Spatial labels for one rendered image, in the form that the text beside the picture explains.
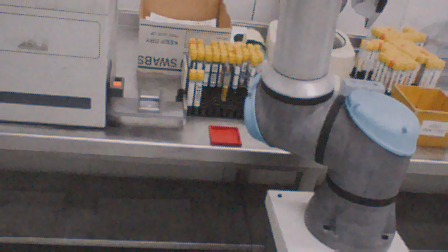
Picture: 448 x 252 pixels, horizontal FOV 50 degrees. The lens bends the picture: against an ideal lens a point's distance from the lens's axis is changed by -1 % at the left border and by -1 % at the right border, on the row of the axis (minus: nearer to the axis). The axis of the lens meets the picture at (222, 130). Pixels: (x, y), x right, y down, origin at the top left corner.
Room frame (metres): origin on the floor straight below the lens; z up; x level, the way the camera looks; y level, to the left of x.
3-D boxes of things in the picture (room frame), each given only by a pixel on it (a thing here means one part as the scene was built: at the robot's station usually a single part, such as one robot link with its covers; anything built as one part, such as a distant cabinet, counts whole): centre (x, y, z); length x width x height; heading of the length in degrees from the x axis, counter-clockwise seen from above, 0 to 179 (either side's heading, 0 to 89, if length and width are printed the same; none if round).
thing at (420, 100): (1.09, -0.48, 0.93); 0.13 x 0.13 x 0.10; 10
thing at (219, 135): (0.92, -0.01, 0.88); 0.07 x 0.07 x 0.01; 11
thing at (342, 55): (1.33, -0.20, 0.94); 0.30 x 0.24 x 0.12; 2
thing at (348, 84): (1.12, -0.32, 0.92); 0.10 x 0.07 x 0.10; 96
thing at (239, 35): (1.34, -0.02, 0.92); 0.24 x 0.12 x 0.10; 11
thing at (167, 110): (0.92, 0.19, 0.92); 0.21 x 0.07 x 0.05; 101
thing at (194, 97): (1.04, 0.04, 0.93); 0.17 x 0.09 x 0.11; 101
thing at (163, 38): (1.32, 0.16, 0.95); 0.29 x 0.25 x 0.15; 11
